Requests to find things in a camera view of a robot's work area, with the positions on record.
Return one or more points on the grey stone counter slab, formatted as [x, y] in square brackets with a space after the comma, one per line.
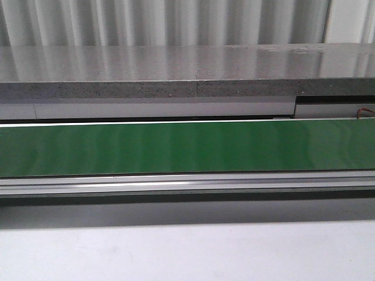
[85, 72]

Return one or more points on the grey cabinet panel under counter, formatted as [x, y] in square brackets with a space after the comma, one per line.
[199, 107]

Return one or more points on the green conveyor belt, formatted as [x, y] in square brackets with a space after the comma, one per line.
[186, 147]

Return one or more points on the white pleated curtain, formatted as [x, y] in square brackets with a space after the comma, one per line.
[184, 23]

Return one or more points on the aluminium conveyor frame rail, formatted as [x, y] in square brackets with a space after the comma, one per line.
[361, 179]

